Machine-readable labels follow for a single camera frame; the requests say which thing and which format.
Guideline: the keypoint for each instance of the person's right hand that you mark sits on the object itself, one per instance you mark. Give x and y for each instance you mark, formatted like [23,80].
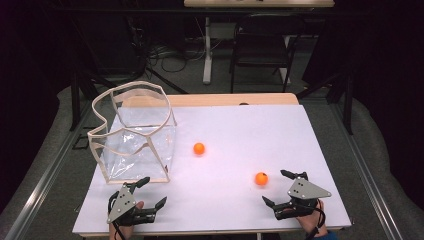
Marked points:
[310,221]

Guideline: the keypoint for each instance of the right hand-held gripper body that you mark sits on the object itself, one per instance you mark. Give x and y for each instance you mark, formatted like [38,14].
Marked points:
[305,193]

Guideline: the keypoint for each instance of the person's left hand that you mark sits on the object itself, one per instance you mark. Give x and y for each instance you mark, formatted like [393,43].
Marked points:
[128,231]

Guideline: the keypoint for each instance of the transparent bag with beige trim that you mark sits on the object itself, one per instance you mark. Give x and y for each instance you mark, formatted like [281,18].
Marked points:
[140,160]

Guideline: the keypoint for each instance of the white desk leg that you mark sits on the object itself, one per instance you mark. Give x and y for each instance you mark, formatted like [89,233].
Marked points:
[207,60]

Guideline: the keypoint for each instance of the black stand post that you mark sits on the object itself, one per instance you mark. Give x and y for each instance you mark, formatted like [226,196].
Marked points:
[75,100]

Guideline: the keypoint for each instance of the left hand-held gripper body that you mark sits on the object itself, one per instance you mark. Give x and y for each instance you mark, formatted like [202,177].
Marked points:
[121,205]

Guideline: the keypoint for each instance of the black floor bracket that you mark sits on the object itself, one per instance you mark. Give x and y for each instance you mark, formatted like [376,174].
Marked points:
[80,142]

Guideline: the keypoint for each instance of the black chair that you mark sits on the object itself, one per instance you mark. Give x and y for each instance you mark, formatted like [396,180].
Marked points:
[260,50]

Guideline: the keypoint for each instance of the white table mat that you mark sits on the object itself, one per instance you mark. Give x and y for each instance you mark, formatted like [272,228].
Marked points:
[233,150]

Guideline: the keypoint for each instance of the metal floor rail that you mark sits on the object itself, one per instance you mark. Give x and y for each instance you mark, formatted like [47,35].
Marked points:
[366,173]
[43,186]

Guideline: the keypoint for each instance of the orange ball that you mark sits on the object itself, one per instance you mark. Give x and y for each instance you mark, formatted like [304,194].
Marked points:
[199,148]
[261,179]

